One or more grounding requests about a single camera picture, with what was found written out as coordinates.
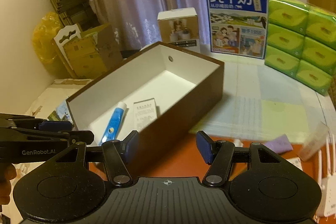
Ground open brown cardboard box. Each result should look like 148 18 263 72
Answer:
63 23 122 77

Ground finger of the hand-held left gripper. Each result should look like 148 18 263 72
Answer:
0 113 73 133
0 128 94 147

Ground white product box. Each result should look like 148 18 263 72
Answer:
157 7 201 54

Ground stack of green tissue packs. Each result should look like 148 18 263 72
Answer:
264 0 336 96

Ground white router with antennas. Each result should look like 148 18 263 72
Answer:
314 133 336 224

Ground small green landscape-print box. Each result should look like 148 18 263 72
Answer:
49 102 75 131

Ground pale floral cloth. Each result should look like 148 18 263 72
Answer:
12 84 71 119

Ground orange cardboard box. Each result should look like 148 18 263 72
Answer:
88 132 318 188

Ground blue milk carton box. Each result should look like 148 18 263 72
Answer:
205 0 270 59

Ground person's left hand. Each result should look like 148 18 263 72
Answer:
0 165 17 206

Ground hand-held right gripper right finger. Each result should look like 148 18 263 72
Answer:
196 131 286 187

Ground blue toothpaste tube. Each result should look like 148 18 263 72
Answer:
98 103 128 146

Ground yellow plastic bag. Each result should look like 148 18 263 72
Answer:
32 11 65 64

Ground white carved wooden panel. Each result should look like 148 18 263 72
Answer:
54 24 82 77

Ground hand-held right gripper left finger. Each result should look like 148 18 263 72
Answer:
49 131 139 187

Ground pale checked table mat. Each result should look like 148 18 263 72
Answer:
189 56 336 140

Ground yellowish cardboard carton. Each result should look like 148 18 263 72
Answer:
63 39 105 77

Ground clear plastic box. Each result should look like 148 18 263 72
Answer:
299 122 331 161

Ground small white printed box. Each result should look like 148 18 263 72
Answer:
133 98 159 132

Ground purple cosmetic tube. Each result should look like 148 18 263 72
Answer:
262 135 293 155

